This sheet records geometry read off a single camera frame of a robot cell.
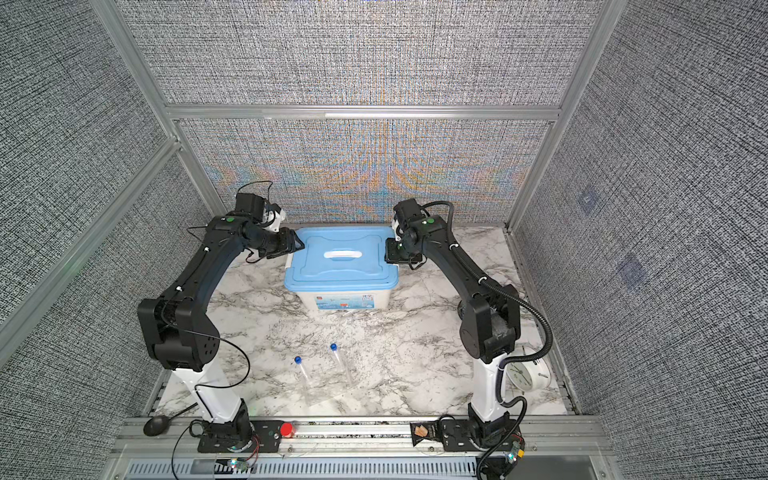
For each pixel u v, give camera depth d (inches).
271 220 30.1
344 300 35.3
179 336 18.8
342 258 34.3
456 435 28.8
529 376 28.8
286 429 30.3
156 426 29.3
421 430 28.8
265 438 28.8
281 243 30.6
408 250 29.4
